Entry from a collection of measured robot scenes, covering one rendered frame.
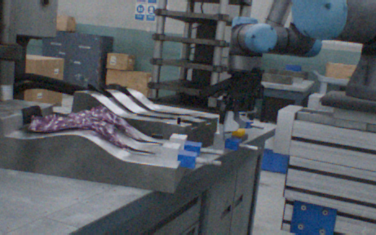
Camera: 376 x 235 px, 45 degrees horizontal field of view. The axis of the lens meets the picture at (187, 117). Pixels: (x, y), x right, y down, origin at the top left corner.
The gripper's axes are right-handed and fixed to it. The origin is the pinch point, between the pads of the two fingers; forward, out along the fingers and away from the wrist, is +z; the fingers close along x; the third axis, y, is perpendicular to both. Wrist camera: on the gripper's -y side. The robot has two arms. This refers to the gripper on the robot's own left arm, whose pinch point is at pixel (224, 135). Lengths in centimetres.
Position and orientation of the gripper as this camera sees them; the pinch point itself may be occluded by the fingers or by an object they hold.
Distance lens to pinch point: 138.1
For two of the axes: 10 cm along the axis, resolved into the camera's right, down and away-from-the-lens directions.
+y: 8.9, 1.7, -4.2
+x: 4.3, -1.0, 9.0
